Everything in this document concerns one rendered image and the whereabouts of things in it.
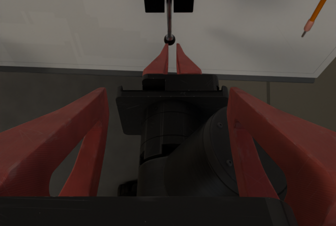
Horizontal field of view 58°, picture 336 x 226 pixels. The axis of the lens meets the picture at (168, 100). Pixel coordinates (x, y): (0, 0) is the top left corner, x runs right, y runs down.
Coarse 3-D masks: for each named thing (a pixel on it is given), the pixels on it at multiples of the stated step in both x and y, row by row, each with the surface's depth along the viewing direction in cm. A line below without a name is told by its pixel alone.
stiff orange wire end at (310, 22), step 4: (320, 0) 24; (324, 0) 24; (320, 4) 24; (316, 8) 24; (320, 8) 24; (316, 12) 25; (312, 16) 25; (316, 16) 25; (308, 20) 26; (312, 20) 25; (308, 24) 26; (312, 24) 26; (304, 28) 26; (308, 28) 26; (304, 32) 27
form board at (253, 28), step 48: (0, 0) 37; (48, 0) 37; (96, 0) 37; (240, 0) 37; (288, 0) 37; (0, 48) 45; (48, 48) 45; (96, 48) 45; (144, 48) 45; (192, 48) 45; (240, 48) 45; (288, 48) 45
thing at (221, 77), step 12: (36, 72) 50; (48, 72) 50; (60, 72) 50; (72, 72) 50; (84, 72) 51; (96, 72) 51; (108, 72) 51; (120, 72) 51; (132, 72) 51; (168, 72) 51
